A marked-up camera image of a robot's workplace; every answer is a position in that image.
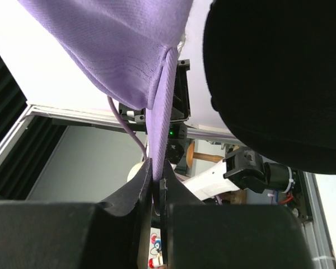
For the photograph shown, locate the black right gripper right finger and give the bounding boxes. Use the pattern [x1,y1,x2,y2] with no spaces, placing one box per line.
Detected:
[160,163,314,268]

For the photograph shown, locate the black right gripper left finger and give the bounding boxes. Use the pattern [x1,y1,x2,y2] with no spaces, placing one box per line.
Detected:
[0,160,152,268]

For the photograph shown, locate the black NY baseball cap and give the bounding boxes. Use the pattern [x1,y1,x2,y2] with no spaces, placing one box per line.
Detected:
[203,1,336,174]

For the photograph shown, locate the lavender LA baseball cap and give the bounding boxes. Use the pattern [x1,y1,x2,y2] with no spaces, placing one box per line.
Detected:
[21,1,193,180]

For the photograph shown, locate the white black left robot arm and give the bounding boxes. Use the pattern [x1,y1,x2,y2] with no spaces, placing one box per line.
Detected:
[174,147,297,201]

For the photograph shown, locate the aluminium frame rail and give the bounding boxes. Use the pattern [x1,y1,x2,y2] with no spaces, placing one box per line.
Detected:
[302,172,336,268]

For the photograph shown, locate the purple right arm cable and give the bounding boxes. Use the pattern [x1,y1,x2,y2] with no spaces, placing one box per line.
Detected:
[106,95,149,160]

